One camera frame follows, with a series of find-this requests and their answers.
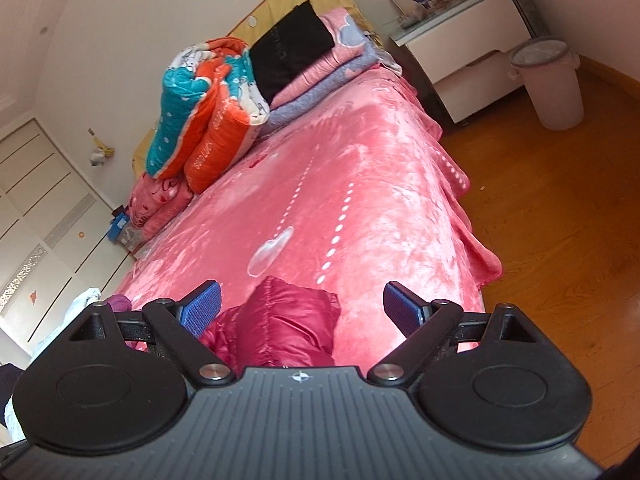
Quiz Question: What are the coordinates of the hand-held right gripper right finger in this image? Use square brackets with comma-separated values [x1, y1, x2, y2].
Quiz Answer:
[366, 281, 540, 390]

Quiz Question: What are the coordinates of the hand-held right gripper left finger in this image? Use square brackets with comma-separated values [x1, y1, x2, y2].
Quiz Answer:
[67, 280, 236, 390]

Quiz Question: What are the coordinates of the magenta down jacket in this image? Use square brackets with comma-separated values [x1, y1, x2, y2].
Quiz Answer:
[200, 275, 342, 368]

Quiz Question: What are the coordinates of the pink patterned pillow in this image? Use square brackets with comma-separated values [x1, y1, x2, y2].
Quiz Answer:
[127, 172, 196, 241]

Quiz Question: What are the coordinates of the blue box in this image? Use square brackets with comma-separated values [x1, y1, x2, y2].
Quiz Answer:
[107, 212, 132, 243]

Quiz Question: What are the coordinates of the pink printed blanket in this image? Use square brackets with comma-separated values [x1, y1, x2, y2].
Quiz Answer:
[117, 67, 503, 368]

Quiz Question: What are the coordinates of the white folded garment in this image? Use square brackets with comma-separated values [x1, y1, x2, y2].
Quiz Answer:
[30, 287, 103, 356]

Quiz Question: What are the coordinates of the white wardrobe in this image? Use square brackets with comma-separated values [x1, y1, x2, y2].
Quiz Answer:
[0, 117, 136, 346]

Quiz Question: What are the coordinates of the teal orange printed quilt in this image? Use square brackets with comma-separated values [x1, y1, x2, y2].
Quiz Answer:
[145, 37, 273, 195]

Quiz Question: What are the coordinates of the lavender folded blanket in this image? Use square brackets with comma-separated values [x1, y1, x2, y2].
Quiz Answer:
[260, 40, 381, 136]

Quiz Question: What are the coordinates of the pink trash bin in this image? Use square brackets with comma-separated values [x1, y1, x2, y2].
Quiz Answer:
[509, 36, 585, 130]

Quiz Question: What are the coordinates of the black cushion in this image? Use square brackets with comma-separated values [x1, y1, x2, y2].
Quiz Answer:
[248, 1, 335, 106]

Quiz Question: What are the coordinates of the white nightstand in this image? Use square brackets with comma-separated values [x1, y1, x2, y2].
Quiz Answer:
[389, 0, 532, 125]

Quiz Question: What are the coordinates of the pink cartoon folded blanket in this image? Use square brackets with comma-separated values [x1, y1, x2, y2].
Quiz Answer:
[270, 7, 368, 111]

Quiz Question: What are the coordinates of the wall hanging ornament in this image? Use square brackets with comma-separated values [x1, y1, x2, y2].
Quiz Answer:
[87, 129, 115, 167]

